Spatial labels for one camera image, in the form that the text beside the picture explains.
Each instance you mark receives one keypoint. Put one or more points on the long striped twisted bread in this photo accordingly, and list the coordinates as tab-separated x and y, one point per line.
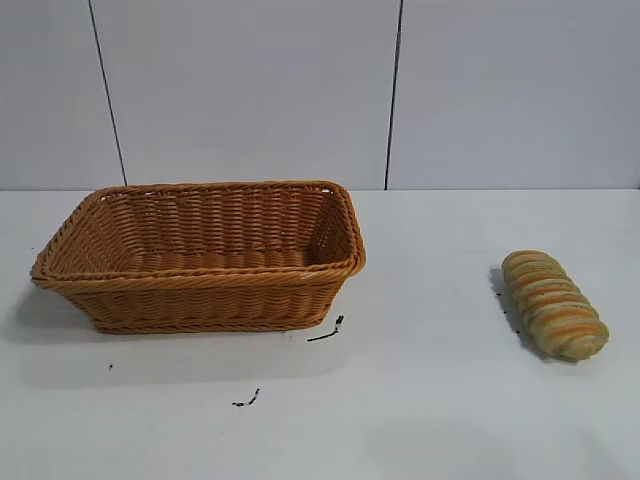
550	305

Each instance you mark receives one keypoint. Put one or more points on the brown woven wicker basket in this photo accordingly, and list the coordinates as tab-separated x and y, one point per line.
200	295

